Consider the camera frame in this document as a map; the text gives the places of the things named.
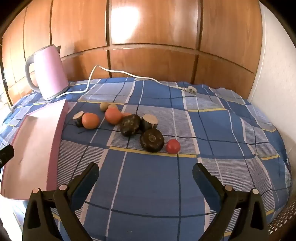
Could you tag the blue plaid blanket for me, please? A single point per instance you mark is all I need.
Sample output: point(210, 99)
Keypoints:
point(161, 197)

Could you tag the brown wooden wardrobe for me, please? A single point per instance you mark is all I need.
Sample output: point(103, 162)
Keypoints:
point(150, 23)

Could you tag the brown woven rattan chair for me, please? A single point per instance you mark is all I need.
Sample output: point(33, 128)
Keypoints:
point(282, 224)

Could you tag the sushi roll piece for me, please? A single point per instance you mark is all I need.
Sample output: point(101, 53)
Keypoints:
point(78, 119)

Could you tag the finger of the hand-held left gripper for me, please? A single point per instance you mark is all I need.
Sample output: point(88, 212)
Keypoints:
point(6, 155)

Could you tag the pink cardboard box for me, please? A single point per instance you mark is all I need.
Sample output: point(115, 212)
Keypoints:
point(30, 148)

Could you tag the pink electric kettle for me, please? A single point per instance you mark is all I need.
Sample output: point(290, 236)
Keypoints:
point(49, 71)

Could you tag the orange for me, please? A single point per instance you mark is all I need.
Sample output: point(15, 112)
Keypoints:
point(90, 120)
point(113, 116)

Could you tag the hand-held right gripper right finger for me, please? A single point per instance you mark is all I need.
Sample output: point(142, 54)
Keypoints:
point(205, 185)

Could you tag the red cherry tomato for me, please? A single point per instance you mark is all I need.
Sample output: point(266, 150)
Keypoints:
point(173, 146)

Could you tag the small yellow round fruit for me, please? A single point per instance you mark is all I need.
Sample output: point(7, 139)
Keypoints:
point(104, 106)

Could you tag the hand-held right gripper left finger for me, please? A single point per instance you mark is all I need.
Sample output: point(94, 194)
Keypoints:
point(84, 187)

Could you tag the large dark avocado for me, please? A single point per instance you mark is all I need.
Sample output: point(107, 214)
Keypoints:
point(130, 125)

